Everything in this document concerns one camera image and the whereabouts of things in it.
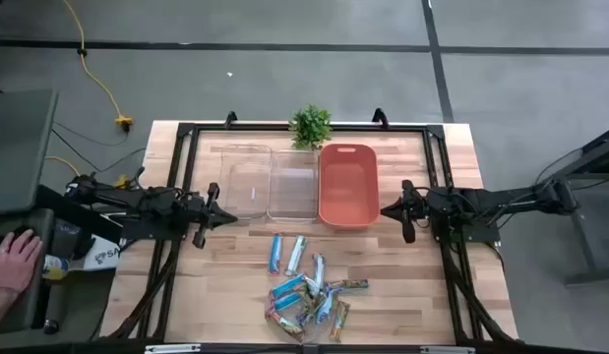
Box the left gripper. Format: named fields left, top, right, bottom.
left=182, top=182, right=239, bottom=250

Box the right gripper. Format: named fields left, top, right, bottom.
left=380, top=179, right=431, bottom=245

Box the white green granola bar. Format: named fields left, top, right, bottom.
left=303, top=275, right=325, bottom=316
left=284, top=235, right=309, bottom=277

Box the red green granola bar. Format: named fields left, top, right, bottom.
left=265, top=305, right=306, bottom=344

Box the brown orange granola bar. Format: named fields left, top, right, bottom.
left=329, top=300, right=351, bottom=343

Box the yellow blue granola bar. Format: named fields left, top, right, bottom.
left=296, top=294, right=320, bottom=328

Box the clear plastic bin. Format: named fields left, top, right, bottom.
left=218, top=143, right=274, bottom=220
left=267, top=149, right=320, bottom=221

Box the orange plastic bin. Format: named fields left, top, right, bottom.
left=318, top=143, right=382, bottom=231

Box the small green potted plant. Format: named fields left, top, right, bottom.
left=288, top=103, right=334, bottom=151

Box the white printed bag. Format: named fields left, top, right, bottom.
left=82, top=234, right=122, bottom=272

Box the yellow labelled bottle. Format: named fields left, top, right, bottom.
left=41, top=254, right=71, bottom=281

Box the black metal stand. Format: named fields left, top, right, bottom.
left=532, top=125, right=609, bottom=287

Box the black computer mouse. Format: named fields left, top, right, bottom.
left=8, top=224, right=43, bottom=247

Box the person's hand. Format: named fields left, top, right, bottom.
left=0, top=229, right=44, bottom=295

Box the grey desk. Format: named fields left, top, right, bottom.
left=0, top=88, right=60, bottom=336

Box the yellow cable with plug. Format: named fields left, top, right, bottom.
left=45, top=155, right=133, bottom=191

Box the yellow extension cable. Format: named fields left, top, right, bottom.
left=62, top=0, right=134, bottom=133

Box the silver bracket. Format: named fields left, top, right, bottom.
left=420, top=346, right=476, bottom=354
left=145, top=343, right=202, bottom=354

